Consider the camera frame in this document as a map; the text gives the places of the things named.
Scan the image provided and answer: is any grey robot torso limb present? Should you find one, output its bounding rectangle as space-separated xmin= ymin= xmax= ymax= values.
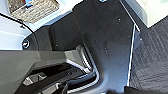
xmin=0 ymin=49 xmax=101 ymax=94

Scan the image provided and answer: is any tall white wardrobe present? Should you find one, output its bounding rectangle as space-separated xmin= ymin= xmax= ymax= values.
xmin=0 ymin=0 xmax=84 ymax=52

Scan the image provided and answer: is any silver base bolt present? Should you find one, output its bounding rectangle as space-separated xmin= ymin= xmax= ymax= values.
xmin=21 ymin=38 xmax=32 ymax=49

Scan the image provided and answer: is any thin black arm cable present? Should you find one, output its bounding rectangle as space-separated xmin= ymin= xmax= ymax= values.
xmin=0 ymin=12 xmax=38 ymax=38

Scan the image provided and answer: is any blue item in basket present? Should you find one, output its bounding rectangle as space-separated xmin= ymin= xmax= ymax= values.
xmin=24 ymin=0 xmax=35 ymax=8

